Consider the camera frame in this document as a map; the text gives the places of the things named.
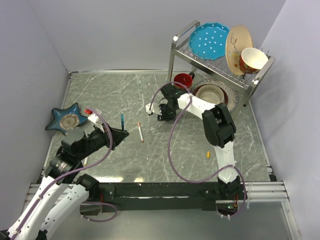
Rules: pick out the red black mug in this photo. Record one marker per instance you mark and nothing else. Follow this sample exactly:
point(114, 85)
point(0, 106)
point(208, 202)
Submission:
point(185, 79)

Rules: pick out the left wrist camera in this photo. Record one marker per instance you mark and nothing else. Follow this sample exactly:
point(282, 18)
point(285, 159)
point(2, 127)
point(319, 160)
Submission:
point(94, 119)

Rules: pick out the white yellow marker pen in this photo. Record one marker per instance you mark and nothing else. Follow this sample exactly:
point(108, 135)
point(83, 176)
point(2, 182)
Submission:
point(85, 162)

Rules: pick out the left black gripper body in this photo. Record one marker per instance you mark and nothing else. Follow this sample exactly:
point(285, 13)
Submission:
point(95, 140)

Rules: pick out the yellow pen cap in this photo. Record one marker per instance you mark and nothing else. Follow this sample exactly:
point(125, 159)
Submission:
point(208, 154)

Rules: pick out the blue polka-dot plate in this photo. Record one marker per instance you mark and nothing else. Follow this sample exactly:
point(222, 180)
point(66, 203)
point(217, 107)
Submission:
point(208, 41)

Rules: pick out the steel dish rack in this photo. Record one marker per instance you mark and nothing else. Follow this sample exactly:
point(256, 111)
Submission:
point(219, 68)

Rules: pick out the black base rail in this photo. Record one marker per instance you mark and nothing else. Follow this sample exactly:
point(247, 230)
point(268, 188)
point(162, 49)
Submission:
point(145, 196)

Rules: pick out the cream floral plate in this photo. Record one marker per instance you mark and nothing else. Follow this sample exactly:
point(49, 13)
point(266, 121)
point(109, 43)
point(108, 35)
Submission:
point(238, 39)

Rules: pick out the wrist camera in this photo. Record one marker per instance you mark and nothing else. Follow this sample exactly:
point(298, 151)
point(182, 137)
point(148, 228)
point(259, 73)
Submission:
point(153, 108)
point(94, 119)

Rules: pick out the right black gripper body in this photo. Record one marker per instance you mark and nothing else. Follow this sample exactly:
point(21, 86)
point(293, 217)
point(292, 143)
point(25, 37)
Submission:
point(168, 114)

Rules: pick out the white orange-tipped marker pen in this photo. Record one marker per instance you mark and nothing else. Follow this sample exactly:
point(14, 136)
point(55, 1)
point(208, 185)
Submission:
point(141, 134)

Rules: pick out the beige bowl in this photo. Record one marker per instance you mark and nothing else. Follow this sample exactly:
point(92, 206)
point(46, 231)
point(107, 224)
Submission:
point(210, 95)

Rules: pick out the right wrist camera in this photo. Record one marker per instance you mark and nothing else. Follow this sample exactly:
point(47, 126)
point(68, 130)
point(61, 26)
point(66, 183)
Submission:
point(153, 108)

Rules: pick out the dark red plate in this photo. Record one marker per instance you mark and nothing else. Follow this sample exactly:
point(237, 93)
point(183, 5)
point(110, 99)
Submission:
point(225, 97)

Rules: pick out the blue marker pen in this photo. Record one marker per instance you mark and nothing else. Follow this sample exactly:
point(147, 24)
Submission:
point(122, 119)

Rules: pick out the blue star-shaped dish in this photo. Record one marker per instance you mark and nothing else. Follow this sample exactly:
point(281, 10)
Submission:
point(66, 119)

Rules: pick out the red white bowl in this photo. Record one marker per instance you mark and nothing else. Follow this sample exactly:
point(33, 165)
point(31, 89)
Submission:
point(252, 60)

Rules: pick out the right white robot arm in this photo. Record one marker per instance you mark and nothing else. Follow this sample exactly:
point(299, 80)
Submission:
point(171, 101)

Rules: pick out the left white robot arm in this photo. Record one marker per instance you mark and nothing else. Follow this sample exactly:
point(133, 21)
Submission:
point(55, 199)

